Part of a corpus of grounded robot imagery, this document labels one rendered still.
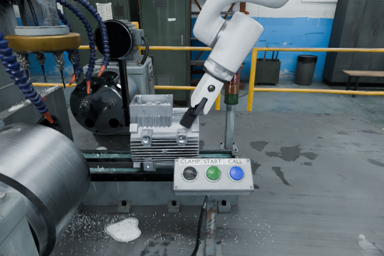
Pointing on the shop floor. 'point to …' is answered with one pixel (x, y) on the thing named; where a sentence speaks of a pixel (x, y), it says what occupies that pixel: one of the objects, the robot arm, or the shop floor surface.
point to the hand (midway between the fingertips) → (187, 120)
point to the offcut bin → (267, 70)
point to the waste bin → (305, 69)
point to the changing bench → (359, 77)
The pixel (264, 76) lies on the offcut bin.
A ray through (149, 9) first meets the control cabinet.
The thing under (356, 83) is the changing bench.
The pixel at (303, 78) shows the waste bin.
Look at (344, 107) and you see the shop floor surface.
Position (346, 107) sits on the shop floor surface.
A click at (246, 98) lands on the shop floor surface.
